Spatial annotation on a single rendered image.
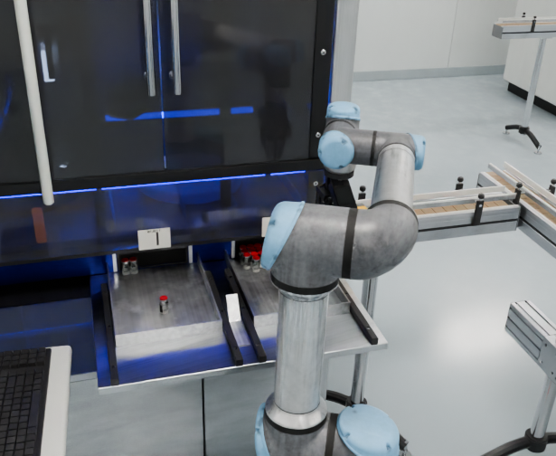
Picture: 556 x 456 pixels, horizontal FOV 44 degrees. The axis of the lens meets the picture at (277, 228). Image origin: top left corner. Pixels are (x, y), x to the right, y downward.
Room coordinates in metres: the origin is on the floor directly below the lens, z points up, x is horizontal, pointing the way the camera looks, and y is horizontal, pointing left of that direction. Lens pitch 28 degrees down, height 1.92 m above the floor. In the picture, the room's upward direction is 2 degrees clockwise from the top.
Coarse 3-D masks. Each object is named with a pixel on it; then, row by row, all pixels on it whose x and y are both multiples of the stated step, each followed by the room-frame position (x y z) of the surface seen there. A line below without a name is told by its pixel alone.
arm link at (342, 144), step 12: (336, 120) 1.42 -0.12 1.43; (324, 132) 1.39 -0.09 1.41; (336, 132) 1.34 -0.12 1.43; (348, 132) 1.35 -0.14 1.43; (360, 132) 1.35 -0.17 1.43; (372, 132) 1.35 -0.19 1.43; (324, 144) 1.32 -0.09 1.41; (336, 144) 1.31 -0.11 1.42; (348, 144) 1.31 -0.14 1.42; (360, 144) 1.33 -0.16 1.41; (324, 156) 1.32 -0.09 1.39; (336, 156) 1.31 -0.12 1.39; (348, 156) 1.31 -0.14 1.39; (360, 156) 1.32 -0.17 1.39; (336, 168) 1.32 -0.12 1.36
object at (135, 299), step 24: (192, 264) 1.69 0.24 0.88; (120, 288) 1.56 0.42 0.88; (144, 288) 1.56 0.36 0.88; (168, 288) 1.57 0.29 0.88; (192, 288) 1.57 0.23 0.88; (120, 312) 1.45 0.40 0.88; (144, 312) 1.45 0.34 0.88; (168, 312) 1.45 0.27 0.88; (192, 312) 1.46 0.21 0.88; (216, 312) 1.43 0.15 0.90; (120, 336) 1.31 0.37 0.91; (144, 336) 1.33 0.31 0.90; (168, 336) 1.34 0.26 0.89; (192, 336) 1.36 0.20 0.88
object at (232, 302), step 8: (232, 296) 1.46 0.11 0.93; (232, 304) 1.45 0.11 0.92; (232, 312) 1.44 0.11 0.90; (232, 320) 1.43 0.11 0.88; (240, 320) 1.43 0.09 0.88; (232, 328) 1.39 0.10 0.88; (240, 328) 1.39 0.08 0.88; (240, 336) 1.36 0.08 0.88; (240, 344) 1.33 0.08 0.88; (248, 344) 1.33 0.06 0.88
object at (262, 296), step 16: (224, 256) 1.73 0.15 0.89; (240, 272) 1.66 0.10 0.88; (256, 272) 1.66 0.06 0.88; (240, 288) 1.54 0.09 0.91; (256, 288) 1.58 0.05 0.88; (272, 288) 1.59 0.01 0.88; (336, 288) 1.56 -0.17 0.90; (256, 304) 1.50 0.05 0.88; (272, 304) 1.51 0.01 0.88; (336, 304) 1.47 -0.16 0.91; (256, 320) 1.41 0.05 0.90; (272, 320) 1.42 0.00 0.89
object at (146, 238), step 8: (144, 232) 1.59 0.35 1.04; (152, 232) 1.59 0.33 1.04; (160, 232) 1.60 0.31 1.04; (168, 232) 1.60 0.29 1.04; (144, 240) 1.59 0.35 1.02; (152, 240) 1.59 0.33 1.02; (160, 240) 1.60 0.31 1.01; (168, 240) 1.60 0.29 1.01; (144, 248) 1.58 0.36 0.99; (152, 248) 1.59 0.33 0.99
